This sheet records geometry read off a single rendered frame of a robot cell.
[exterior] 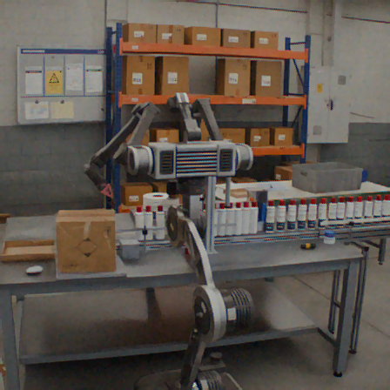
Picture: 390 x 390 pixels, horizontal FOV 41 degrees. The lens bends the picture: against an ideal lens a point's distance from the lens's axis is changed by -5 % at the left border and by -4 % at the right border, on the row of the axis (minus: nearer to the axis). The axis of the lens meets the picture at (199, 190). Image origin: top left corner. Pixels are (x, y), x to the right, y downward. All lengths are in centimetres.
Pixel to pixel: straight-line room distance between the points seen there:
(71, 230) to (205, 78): 548
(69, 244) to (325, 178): 299
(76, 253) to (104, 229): 19
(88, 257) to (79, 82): 475
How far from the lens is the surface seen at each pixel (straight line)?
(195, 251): 233
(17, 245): 331
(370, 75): 955
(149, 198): 364
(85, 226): 272
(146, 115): 279
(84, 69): 732
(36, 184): 749
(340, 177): 525
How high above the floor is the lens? 182
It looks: 12 degrees down
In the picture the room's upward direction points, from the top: 1 degrees clockwise
